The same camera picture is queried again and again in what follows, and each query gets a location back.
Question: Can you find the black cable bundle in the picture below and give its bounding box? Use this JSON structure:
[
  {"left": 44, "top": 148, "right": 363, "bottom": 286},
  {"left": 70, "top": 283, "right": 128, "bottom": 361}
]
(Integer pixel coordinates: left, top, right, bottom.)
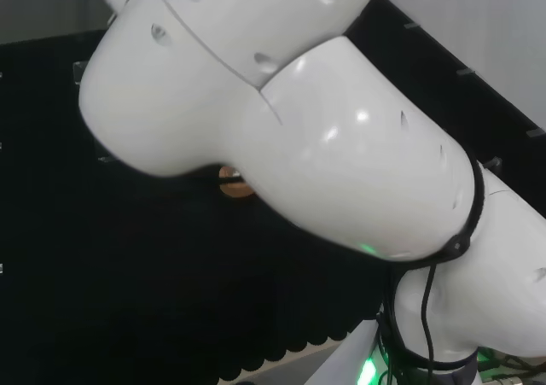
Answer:
[{"left": 377, "top": 260, "right": 441, "bottom": 385}]

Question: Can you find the black bench cloth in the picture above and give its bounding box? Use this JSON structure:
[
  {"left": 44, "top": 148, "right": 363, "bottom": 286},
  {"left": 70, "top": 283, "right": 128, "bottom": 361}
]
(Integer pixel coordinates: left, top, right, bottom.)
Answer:
[{"left": 0, "top": 0, "right": 546, "bottom": 382}]

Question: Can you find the clear funnel stand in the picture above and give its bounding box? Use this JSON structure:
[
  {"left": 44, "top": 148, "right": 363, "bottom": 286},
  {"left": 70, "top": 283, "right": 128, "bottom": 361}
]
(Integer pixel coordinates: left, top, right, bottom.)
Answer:
[{"left": 72, "top": 60, "right": 125, "bottom": 165}]

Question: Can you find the pale board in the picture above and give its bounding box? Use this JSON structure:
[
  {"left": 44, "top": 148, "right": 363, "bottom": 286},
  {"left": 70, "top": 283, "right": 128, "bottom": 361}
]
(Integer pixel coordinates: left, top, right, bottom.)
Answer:
[{"left": 219, "top": 319, "right": 379, "bottom": 385}]

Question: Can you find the cork ring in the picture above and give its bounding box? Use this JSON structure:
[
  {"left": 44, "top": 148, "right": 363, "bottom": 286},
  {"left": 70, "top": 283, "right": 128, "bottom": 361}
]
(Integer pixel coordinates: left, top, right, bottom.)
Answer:
[{"left": 218, "top": 165, "right": 256, "bottom": 200}]

